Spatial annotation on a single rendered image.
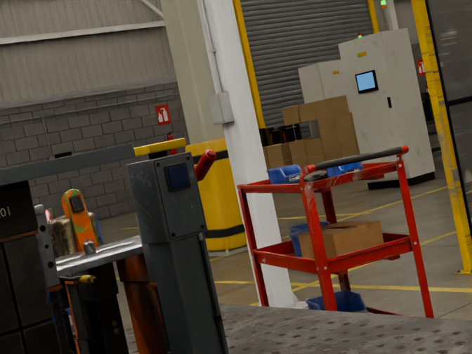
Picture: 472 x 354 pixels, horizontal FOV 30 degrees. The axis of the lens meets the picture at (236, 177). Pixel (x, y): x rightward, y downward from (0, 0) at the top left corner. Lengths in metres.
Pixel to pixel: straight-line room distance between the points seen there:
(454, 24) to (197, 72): 3.36
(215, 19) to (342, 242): 2.21
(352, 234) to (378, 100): 8.10
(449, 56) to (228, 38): 1.40
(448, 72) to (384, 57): 5.75
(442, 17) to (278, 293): 2.01
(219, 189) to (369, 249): 5.01
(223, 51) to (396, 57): 6.42
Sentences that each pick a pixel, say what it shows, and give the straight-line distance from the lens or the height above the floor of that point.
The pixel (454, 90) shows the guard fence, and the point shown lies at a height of 1.12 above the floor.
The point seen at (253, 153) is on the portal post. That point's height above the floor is 1.00.
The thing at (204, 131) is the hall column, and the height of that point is 1.20.
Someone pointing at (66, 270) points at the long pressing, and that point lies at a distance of 1.40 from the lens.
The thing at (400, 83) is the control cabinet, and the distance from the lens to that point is 11.52.
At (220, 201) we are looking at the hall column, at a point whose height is 0.52.
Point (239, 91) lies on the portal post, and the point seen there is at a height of 1.38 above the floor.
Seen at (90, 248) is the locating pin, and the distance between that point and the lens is 1.52.
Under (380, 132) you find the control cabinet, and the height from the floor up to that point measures 0.74.
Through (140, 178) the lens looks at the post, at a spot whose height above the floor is 1.12.
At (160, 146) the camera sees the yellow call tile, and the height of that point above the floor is 1.15.
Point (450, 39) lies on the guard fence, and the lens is 5.77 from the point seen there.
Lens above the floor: 1.16
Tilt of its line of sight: 3 degrees down
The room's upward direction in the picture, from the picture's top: 12 degrees counter-clockwise
